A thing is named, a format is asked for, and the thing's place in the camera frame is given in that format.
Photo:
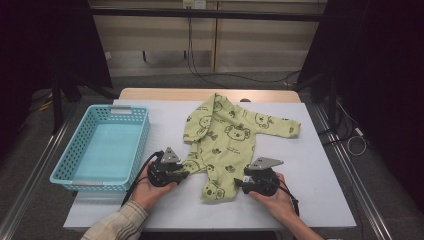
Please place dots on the aluminium rail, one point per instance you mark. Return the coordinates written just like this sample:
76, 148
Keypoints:
33, 173
353, 180

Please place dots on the green printed baby romper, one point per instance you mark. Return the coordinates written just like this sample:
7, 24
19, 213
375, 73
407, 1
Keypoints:
226, 140

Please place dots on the black stand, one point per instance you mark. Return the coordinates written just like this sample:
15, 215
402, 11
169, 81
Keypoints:
331, 100
57, 100

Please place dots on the light blue plastic basket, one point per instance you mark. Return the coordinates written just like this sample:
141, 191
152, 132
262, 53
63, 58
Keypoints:
106, 150

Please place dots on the white wall socket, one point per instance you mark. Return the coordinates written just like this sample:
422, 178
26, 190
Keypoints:
195, 3

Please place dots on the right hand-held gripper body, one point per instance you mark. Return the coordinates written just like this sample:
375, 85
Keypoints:
263, 181

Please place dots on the person's left hand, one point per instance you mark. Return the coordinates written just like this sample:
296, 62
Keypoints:
146, 195

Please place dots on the black horizontal bar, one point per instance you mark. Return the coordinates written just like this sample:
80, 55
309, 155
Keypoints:
206, 14

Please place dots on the black curtain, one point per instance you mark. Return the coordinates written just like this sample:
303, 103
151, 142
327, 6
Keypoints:
383, 66
43, 40

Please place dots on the person's right hand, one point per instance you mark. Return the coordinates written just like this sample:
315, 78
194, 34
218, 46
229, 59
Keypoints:
276, 203

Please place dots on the white table board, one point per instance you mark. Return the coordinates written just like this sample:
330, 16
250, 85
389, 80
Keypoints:
316, 183

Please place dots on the small white wall outlet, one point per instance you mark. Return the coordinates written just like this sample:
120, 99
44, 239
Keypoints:
108, 55

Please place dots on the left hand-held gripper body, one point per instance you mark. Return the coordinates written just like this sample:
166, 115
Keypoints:
161, 173

